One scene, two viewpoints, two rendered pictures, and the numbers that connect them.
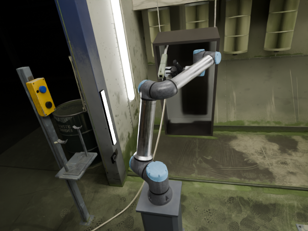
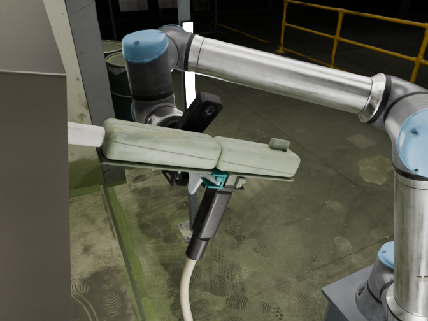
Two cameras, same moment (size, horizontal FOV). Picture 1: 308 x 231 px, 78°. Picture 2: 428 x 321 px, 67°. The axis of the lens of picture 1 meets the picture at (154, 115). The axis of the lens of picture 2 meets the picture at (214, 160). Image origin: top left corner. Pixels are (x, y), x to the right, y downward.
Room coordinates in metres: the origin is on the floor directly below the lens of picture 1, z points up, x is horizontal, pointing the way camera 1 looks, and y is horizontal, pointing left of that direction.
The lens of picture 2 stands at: (1.94, 0.17, 1.71)
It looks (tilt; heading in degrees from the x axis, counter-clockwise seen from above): 32 degrees down; 230
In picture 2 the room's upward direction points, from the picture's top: straight up
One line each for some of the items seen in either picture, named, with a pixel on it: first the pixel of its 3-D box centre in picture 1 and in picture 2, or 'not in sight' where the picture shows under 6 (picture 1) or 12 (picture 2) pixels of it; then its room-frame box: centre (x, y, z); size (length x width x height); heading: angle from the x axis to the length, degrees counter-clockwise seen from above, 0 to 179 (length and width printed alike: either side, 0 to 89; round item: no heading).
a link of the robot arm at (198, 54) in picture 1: (199, 57); (149, 63); (1.60, -0.44, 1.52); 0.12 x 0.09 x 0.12; 39
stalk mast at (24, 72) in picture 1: (62, 160); not in sight; (1.35, 0.85, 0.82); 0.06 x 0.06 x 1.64; 74
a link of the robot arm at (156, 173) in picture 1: (156, 176); (400, 273); (1.03, 0.03, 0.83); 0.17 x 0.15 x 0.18; 39
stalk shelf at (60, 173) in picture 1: (77, 164); not in sight; (1.32, 0.71, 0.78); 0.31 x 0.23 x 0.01; 164
